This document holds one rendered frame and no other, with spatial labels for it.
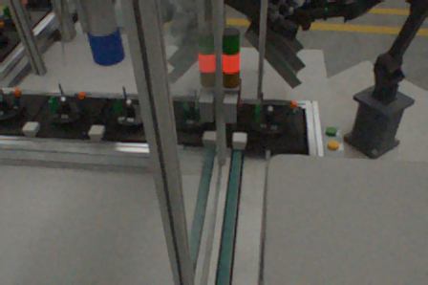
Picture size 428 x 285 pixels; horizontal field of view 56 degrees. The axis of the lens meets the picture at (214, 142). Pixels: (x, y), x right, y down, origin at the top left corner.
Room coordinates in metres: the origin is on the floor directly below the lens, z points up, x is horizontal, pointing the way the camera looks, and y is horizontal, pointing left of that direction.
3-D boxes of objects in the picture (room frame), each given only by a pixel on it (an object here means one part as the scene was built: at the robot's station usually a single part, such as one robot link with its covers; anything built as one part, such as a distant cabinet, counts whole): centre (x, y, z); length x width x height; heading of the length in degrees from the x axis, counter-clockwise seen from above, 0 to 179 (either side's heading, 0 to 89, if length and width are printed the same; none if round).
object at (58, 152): (1.18, 0.28, 0.91); 1.24 x 0.33 x 0.10; 82
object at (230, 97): (0.94, -0.05, 1.29); 0.12 x 0.05 x 0.25; 172
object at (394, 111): (1.12, -0.58, 0.96); 0.15 x 0.15 x 0.20; 33
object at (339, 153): (1.00, -0.40, 0.93); 0.21 x 0.07 x 0.06; 172
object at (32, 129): (1.22, 0.54, 1.01); 0.24 x 0.24 x 0.13; 82
